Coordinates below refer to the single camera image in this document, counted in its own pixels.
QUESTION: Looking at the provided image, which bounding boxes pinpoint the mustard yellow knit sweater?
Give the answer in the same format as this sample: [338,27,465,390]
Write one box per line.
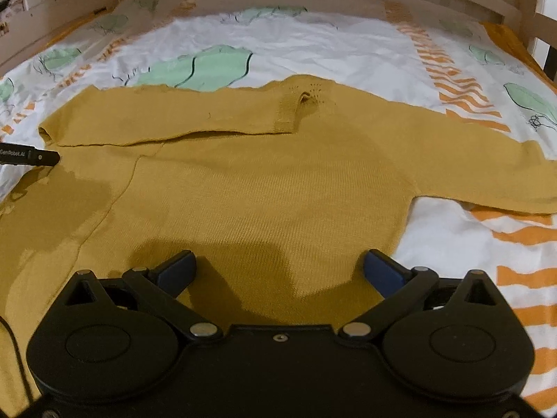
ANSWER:
[1,76,556,417]

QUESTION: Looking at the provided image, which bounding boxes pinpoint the white patterned bed sheet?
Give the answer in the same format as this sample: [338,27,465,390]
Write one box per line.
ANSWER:
[1,0,556,415]

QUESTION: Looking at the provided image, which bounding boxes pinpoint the black cable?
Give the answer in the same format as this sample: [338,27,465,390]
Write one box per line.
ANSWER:
[0,314,35,403]

